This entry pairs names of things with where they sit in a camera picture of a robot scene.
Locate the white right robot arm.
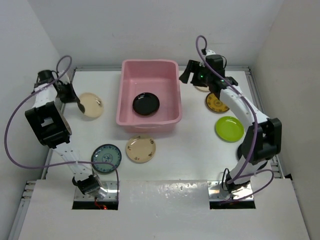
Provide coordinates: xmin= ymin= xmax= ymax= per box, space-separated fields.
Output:
xmin=179 ymin=54 xmax=282 ymax=192

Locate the cream floral plate front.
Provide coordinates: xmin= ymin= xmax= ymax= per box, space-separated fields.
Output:
xmin=125 ymin=134 xmax=156 ymax=164

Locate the yellow patterned plate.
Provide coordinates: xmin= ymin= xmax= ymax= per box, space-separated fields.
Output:
xmin=205 ymin=93 xmax=229 ymax=114

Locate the green plate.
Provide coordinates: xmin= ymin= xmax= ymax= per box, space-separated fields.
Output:
xmin=215 ymin=116 xmax=245 ymax=143

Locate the pink plastic bin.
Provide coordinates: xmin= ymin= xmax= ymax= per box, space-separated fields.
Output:
xmin=116 ymin=59 xmax=182 ymax=133

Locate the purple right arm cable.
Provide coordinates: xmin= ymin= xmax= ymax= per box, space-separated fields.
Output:
xmin=195 ymin=35 xmax=275 ymax=205

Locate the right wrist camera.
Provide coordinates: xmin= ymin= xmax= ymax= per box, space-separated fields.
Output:
xmin=202 ymin=49 xmax=216 ymax=59

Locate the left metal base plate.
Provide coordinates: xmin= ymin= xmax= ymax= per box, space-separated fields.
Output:
xmin=73 ymin=181 xmax=119 ymax=202

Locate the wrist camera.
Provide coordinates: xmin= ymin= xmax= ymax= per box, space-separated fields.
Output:
xmin=59 ymin=74 xmax=70 ymax=85
xmin=202 ymin=49 xmax=216 ymax=59

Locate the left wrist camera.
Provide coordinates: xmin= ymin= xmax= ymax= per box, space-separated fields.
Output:
xmin=59 ymin=74 xmax=70 ymax=85

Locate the metal base plate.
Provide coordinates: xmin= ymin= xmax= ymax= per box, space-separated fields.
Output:
xmin=73 ymin=181 xmax=119 ymax=202
xmin=207 ymin=180 xmax=254 ymax=202

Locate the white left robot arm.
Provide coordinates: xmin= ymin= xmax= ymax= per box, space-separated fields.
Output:
xmin=25 ymin=78 xmax=101 ymax=197

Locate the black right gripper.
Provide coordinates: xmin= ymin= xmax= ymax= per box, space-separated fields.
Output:
xmin=179 ymin=60 xmax=212 ymax=88

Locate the black plate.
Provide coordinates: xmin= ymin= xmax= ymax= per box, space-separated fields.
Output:
xmin=132 ymin=92 xmax=160 ymax=116

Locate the aluminium table frame rail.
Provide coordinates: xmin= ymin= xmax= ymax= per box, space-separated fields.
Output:
xmin=14 ymin=65 xmax=285 ymax=240

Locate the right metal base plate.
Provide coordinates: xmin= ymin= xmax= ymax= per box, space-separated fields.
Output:
xmin=207 ymin=180 xmax=254 ymax=202

